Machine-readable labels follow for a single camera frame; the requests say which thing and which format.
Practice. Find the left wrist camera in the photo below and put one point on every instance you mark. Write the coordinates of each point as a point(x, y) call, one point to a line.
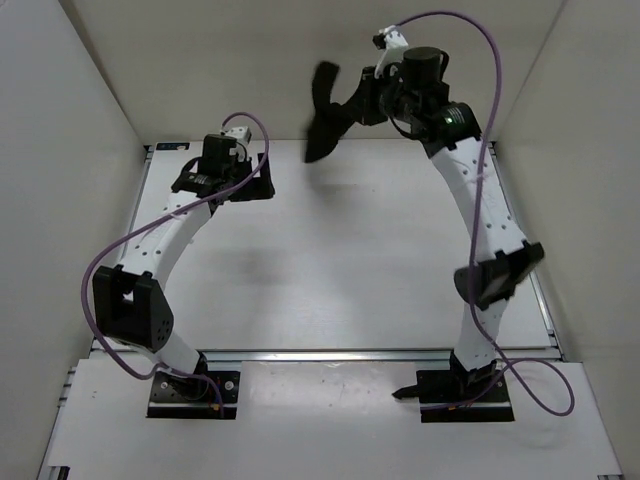
point(242, 135)

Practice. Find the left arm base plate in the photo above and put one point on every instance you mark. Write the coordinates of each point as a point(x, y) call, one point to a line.
point(180, 398)

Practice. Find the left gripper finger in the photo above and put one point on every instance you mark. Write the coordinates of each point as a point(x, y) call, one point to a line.
point(262, 169)
point(258, 188)

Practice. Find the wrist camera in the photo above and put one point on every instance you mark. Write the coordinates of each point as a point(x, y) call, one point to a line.
point(392, 45)
point(242, 135)

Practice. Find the left blue label sticker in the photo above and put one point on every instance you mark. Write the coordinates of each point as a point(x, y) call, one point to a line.
point(172, 146)

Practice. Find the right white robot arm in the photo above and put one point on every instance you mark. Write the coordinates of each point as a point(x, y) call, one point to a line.
point(501, 256)

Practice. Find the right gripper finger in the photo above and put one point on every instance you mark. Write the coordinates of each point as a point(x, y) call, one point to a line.
point(328, 125)
point(322, 84)

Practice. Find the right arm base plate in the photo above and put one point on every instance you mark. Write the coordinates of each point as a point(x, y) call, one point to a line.
point(444, 398)

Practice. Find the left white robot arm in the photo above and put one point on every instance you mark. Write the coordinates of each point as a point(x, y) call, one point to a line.
point(129, 300)

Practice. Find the aluminium rail front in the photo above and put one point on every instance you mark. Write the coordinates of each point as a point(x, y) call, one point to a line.
point(327, 356)

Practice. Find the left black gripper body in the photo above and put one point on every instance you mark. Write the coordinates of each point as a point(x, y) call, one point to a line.
point(239, 168)

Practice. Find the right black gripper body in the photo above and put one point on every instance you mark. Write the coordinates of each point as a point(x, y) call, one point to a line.
point(386, 99)

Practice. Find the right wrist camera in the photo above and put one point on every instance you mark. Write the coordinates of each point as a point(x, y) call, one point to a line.
point(392, 45)

